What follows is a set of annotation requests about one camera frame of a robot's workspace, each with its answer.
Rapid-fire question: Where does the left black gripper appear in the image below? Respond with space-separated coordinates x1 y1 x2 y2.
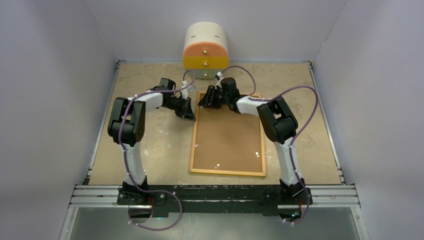
163 95 196 121

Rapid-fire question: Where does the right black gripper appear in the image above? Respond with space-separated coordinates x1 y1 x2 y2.
198 85 230 110

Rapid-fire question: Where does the brown frame backing board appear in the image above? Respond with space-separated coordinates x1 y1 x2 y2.
192 97 263 173

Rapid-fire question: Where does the yellow wooden picture frame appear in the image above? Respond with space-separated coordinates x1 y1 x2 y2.
188 91 267 178

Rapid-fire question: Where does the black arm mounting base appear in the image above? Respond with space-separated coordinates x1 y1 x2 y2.
117 183 313 218

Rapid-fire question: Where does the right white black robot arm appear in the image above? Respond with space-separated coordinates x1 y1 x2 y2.
198 77 308 204

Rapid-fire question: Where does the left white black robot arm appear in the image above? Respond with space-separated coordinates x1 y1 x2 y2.
107 78 196 205

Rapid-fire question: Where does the round three-drawer mini cabinet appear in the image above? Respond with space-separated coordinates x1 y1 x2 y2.
182 21 230 79

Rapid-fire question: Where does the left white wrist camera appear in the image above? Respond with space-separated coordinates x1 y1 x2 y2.
180 80 196 99

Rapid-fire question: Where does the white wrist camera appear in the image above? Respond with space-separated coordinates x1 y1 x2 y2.
215 71 224 86
180 80 196 99

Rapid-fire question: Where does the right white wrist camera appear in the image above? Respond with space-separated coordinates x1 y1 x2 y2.
215 71 224 86

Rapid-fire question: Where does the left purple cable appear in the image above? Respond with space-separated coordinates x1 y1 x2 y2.
118 69 197 232

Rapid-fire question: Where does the purple cable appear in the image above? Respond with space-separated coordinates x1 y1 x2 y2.
215 65 320 226
118 69 197 232

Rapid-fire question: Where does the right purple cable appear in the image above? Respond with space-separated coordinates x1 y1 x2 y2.
215 65 320 226

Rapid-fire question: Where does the aluminium rail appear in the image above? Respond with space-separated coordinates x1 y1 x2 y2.
69 185 361 208

